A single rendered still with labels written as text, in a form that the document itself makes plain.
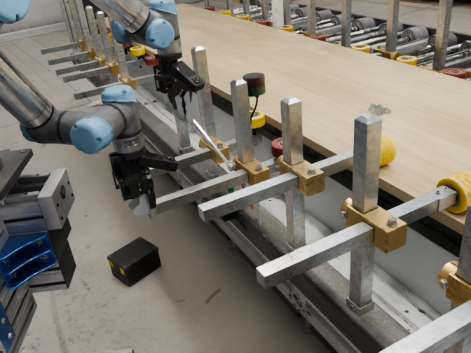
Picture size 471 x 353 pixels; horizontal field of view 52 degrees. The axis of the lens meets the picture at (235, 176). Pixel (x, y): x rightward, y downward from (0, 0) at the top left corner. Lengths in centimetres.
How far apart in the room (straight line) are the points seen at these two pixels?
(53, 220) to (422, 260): 87
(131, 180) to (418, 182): 69
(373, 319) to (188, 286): 131
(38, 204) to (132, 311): 118
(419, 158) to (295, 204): 35
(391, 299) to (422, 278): 10
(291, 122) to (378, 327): 48
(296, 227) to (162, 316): 109
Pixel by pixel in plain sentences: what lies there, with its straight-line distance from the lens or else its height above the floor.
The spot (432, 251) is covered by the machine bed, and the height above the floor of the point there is 77.
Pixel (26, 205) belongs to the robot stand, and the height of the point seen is 98.
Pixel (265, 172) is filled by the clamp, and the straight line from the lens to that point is 134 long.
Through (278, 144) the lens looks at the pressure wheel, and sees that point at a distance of 140.
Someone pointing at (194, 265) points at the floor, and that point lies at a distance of 241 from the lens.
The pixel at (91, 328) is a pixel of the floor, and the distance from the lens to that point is 225.
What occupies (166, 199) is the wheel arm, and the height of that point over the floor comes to 86.
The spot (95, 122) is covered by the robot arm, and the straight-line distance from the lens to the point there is 104.
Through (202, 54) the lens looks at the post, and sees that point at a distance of 150.
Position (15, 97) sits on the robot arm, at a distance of 104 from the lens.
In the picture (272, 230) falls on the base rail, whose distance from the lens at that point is 138.
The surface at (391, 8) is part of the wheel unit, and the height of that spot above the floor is 106.
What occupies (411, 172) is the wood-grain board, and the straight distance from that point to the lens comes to 126.
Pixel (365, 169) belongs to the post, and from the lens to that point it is 92.
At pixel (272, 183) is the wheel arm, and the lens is 109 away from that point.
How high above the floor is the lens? 151
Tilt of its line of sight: 29 degrees down
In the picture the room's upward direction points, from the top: 6 degrees counter-clockwise
